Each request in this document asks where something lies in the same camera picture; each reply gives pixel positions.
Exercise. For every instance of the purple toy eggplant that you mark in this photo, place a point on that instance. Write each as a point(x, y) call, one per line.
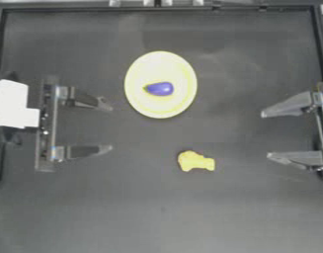
point(161, 89)

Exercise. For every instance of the yellow plate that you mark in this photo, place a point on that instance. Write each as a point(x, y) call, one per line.
point(161, 66)

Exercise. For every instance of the yellow toy food piece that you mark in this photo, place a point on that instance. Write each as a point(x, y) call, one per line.
point(196, 161)

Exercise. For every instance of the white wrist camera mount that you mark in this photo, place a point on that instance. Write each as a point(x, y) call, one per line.
point(13, 103)

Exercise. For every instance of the black frame cross bar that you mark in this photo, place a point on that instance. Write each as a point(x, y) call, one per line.
point(81, 6)

